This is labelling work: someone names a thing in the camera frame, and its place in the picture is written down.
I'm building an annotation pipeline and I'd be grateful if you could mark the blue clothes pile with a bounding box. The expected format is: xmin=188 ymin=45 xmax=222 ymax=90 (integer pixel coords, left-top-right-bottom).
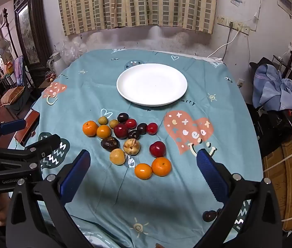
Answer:
xmin=252 ymin=63 xmax=292 ymax=111

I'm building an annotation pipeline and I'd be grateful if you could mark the person's left hand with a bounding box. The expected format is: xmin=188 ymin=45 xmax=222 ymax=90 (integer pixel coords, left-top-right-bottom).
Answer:
xmin=0 ymin=192 xmax=11 ymax=227

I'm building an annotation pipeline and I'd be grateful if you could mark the yellow apricot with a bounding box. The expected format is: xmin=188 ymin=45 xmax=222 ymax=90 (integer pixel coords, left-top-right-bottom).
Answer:
xmin=109 ymin=148 xmax=126 ymax=165

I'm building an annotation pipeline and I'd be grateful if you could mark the reddish brown wooden box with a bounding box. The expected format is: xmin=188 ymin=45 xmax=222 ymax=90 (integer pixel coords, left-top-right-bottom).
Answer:
xmin=15 ymin=110 xmax=41 ymax=144

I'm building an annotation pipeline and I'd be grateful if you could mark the dark brown fig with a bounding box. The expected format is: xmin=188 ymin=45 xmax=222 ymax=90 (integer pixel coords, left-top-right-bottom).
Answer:
xmin=101 ymin=136 xmax=118 ymax=150

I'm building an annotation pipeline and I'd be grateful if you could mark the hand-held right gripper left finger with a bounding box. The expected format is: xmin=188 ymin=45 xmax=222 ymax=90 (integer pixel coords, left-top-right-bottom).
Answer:
xmin=5 ymin=149 xmax=95 ymax=248

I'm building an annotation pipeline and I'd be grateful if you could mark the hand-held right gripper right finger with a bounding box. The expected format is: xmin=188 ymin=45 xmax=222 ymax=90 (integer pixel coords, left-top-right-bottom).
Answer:
xmin=196 ymin=148 xmax=283 ymax=248

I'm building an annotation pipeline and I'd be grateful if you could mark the large cardboard box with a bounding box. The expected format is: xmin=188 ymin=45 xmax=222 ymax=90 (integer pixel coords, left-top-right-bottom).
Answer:
xmin=262 ymin=134 xmax=292 ymax=231

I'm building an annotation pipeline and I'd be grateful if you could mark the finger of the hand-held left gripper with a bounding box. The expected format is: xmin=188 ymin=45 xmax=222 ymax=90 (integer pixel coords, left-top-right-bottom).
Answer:
xmin=0 ymin=118 xmax=28 ymax=148
xmin=0 ymin=134 xmax=62 ymax=176

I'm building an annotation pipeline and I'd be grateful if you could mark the large dark red plum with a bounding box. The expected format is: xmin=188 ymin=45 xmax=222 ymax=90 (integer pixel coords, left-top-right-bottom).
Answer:
xmin=113 ymin=123 xmax=129 ymax=140

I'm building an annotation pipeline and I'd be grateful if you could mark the brown seat cushion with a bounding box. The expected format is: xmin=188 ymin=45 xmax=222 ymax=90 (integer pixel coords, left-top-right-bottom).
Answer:
xmin=1 ymin=86 xmax=25 ymax=105

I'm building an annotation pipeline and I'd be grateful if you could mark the white metal jug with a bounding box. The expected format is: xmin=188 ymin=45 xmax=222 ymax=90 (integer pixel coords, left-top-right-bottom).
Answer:
xmin=47 ymin=52 xmax=65 ymax=70

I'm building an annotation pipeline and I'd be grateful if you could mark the black hat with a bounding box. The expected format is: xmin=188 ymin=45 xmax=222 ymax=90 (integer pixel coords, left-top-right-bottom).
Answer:
xmin=249 ymin=57 xmax=273 ymax=70

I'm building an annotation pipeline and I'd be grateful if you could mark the white plate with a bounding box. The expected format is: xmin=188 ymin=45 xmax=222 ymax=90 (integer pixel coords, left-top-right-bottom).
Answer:
xmin=116 ymin=63 xmax=188 ymax=107

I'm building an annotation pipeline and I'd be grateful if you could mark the standing electric fan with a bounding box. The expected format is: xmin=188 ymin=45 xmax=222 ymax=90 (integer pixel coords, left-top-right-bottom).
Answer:
xmin=0 ymin=37 xmax=13 ymax=65

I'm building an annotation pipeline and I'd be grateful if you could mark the red apple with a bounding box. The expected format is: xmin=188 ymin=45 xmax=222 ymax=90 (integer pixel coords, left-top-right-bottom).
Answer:
xmin=149 ymin=141 xmax=166 ymax=158

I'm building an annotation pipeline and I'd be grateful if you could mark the clear plastic bag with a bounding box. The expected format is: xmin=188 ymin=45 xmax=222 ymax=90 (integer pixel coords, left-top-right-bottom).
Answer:
xmin=61 ymin=37 xmax=87 ymax=62

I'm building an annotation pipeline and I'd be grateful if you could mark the checked beige curtain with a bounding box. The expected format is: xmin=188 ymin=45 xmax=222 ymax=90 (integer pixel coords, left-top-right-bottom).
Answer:
xmin=56 ymin=0 xmax=219 ymax=36

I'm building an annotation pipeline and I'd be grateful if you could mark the printed blue tablecloth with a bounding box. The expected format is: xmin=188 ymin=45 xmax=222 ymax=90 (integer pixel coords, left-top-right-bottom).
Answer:
xmin=30 ymin=49 xmax=263 ymax=248

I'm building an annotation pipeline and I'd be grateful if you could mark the white power cable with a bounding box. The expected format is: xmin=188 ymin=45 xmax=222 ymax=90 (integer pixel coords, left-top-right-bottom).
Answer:
xmin=207 ymin=27 xmax=239 ymax=58

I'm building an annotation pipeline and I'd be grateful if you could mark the orange mandarin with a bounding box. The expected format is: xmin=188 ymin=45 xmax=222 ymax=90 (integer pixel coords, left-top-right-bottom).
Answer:
xmin=82 ymin=120 xmax=99 ymax=137
xmin=134 ymin=163 xmax=153 ymax=180
xmin=96 ymin=125 xmax=112 ymax=139
xmin=151 ymin=157 xmax=172 ymax=177

